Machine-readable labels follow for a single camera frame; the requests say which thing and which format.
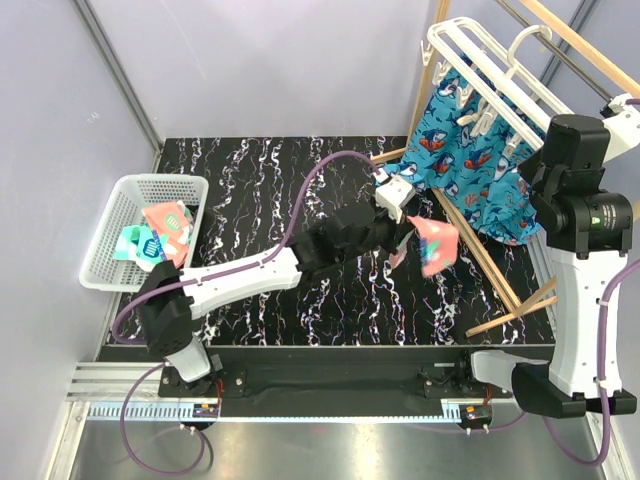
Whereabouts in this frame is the pink sock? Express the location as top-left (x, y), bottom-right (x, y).
top-left (142, 200), bottom-right (193, 267)
top-left (389, 216), bottom-right (459, 278)

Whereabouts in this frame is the mint green sock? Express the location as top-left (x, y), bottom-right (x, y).
top-left (112, 225), bottom-right (147, 261)
top-left (136, 233), bottom-right (168, 267)

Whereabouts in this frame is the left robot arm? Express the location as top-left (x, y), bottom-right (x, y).
top-left (135, 202), bottom-right (414, 396)

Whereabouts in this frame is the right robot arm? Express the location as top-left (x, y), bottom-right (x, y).
top-left (453, 114), bottom-right (638, 419)

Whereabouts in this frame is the white clip sock hanger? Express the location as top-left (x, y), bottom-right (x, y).
top-left (421, 17), bottom-right (571, 149)

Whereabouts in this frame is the blue shark sock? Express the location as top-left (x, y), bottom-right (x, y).
top-left (444, 54), bottom-right (544, 246)
top-left (383, 68), bottom-right (478, 190)

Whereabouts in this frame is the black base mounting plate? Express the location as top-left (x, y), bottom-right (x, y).
top-left (124, 344), bottom-right (581, 419)

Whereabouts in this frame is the white plastic basket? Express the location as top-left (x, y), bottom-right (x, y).
top-left (79, 173), bottom-right (209, 293)

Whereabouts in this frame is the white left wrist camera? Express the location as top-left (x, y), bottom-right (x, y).
top-left (374, 170), bottom-right (415, 224)

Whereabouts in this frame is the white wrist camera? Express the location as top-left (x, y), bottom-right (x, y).
top-left (600, 93), bottom-right (640, 162)
top-left (374, 170), bottom-right (415, 224)

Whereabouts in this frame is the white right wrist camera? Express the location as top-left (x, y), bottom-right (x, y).
top-left (600, 93), bottom-right (640, 162)

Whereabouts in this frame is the wooden drying rack frame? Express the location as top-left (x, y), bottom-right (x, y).
top-left (369, 0), bottom-right (640, 339)

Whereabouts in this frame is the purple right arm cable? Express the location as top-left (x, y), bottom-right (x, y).
top-left (542, 97), bottom-right (640, 467)

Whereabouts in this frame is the aluminium rail with cable duct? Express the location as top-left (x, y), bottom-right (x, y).
top-left (64, 362), bottom-right (611, 426)

